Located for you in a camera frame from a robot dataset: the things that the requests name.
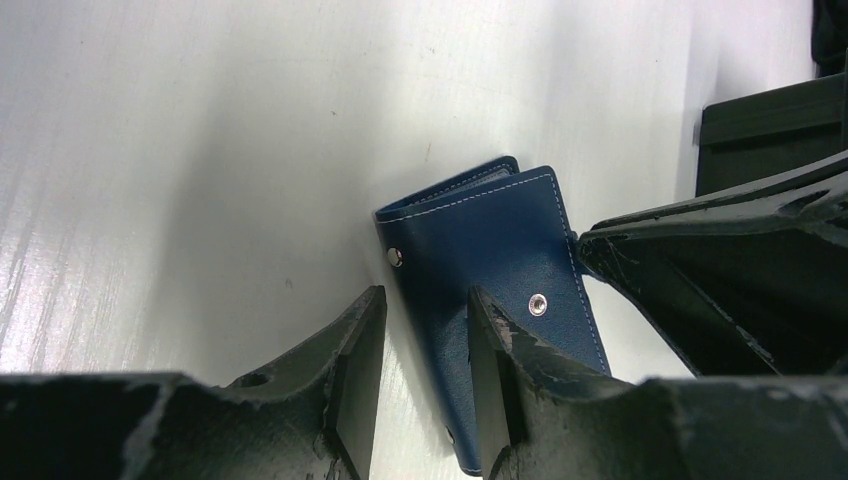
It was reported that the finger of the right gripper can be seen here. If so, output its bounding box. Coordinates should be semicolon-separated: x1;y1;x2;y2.
578;153;847;376

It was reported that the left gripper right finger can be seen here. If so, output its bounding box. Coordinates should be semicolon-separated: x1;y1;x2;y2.
468;287;847;479

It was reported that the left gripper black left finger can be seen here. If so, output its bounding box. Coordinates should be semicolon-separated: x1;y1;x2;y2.
1;286;387;479

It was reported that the black card tray stand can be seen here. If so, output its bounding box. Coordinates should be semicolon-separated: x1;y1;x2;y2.
695;1;847;196

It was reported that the blue leather card holder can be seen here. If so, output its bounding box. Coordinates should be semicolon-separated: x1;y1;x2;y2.
375;156;609;476

